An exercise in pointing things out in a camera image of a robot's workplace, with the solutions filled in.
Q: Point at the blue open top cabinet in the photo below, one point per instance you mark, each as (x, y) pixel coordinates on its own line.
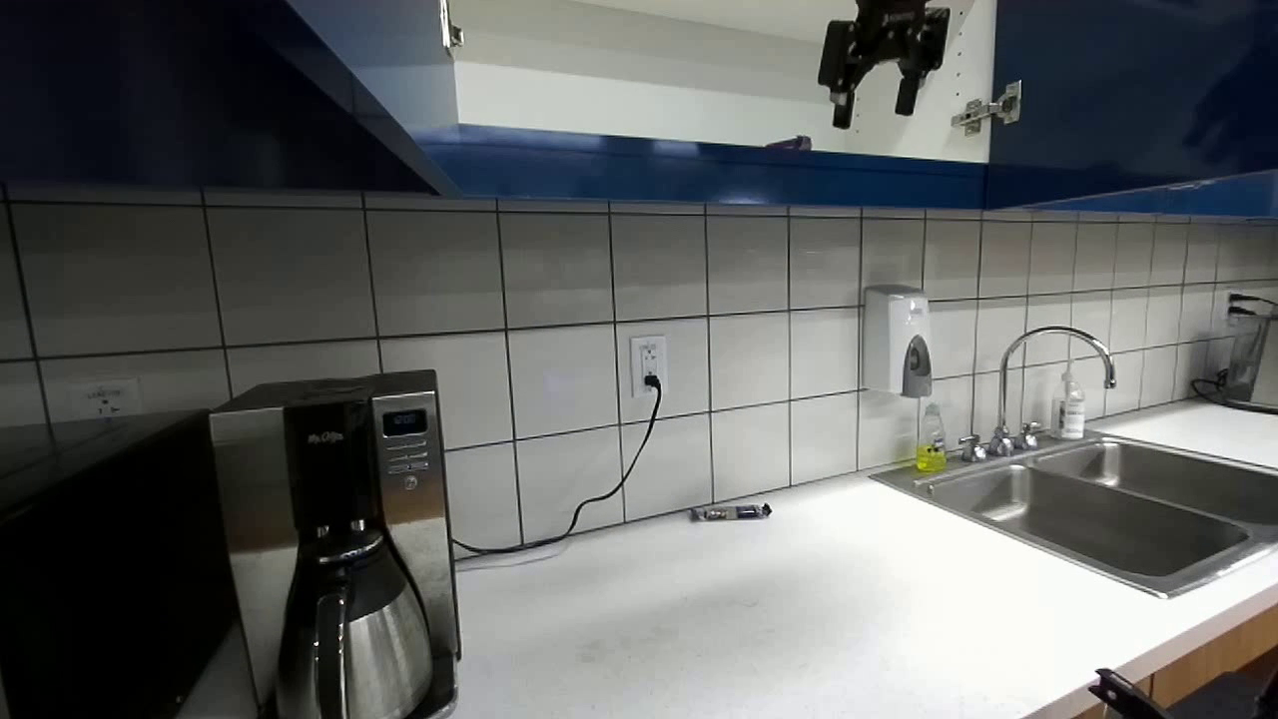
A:
(1132, 107)

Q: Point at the yellow dish soap bottle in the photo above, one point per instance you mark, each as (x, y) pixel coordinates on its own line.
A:
(930, 455)

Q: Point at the chrome sink faucet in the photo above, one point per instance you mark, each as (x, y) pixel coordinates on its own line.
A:
(1028, 399)

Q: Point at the white small soap bottle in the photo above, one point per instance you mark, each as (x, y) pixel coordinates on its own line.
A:
(1071, 411)

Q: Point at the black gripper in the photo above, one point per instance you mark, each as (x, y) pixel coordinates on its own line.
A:
(885, 31)

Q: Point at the stainless steel sink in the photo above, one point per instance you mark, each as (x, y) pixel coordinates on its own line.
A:
(1147, 517)

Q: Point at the silver cabinet hinge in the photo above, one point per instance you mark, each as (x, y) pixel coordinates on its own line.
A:
(1006, 109)

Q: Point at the white wall soap dispenser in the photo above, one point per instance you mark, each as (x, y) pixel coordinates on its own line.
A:
(895, 344)

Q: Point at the white wall outlet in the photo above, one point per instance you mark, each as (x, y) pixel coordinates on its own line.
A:
(648, 367)

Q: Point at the black steel coffee maker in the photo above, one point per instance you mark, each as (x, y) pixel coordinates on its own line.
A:
(325, 461)

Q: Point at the black microwave oven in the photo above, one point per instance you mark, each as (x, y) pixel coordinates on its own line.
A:
(112, 569)

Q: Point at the steel coffee carafe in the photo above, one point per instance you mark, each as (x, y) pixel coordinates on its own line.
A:
(356, 636)

